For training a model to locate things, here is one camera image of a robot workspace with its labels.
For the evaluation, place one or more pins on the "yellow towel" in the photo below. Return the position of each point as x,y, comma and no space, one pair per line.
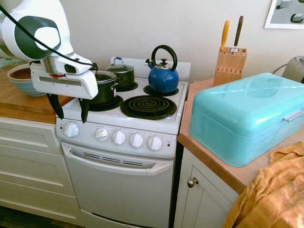
273,194

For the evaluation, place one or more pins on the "grey rounded appliance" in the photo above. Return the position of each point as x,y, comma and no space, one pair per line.
296,69

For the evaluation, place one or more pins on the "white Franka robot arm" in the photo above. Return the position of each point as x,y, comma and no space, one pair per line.
35,12

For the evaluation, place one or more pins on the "white door cabinet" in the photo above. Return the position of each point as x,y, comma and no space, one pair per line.
204,206

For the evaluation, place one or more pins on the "large blue ceramic bowl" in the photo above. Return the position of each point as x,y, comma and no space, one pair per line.
20,74

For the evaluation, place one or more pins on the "glass lid of saucepan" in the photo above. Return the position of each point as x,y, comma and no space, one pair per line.
120,68

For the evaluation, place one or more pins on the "light blue ribbed bowl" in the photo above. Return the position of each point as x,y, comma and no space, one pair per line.
23,88

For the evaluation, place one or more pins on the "coil burner under saucepan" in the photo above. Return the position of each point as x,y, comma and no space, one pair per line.
133,86

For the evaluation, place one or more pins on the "large black pot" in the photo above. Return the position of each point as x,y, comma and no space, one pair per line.
105,91

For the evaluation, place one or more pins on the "wooden knife block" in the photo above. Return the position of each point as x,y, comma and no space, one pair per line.
229,69

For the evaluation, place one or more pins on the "turquoise metal bread box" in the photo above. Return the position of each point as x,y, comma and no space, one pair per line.
244,111

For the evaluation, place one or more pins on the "white drawer cabinet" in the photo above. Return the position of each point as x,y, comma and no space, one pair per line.
28,161

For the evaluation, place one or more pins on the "glass lid of large pot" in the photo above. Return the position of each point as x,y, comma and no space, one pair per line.
105,76

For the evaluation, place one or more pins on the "large white oven knob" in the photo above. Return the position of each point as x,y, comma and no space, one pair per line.
71,130

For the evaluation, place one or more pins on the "large bare coil burner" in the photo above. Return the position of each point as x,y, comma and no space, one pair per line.
148,107

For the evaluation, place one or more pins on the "wooden cutting board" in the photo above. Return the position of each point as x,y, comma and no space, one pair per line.
23,103

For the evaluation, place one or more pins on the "round metal cabinet knob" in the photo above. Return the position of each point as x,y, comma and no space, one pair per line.
192,182

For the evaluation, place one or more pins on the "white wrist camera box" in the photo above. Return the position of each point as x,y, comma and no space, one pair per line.
73,65

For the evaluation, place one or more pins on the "white oven door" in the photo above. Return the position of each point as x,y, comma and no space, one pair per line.
114,180

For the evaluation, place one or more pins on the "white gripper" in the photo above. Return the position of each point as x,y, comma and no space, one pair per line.
71,86

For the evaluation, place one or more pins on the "white stove bottom drawer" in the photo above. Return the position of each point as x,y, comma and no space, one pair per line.
99,219

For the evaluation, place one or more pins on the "coil burner under kettle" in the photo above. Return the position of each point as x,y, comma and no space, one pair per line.
148,91

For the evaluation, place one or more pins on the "coil burner under large pot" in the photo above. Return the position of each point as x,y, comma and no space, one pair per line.
116,103

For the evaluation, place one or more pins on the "white electric stove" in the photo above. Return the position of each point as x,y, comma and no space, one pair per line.
114,123

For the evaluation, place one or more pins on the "white burner knob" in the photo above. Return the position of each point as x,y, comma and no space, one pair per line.
154,143
101,134
136,140
118,137

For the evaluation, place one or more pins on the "grey print on wall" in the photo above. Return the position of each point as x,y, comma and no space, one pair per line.
285,14

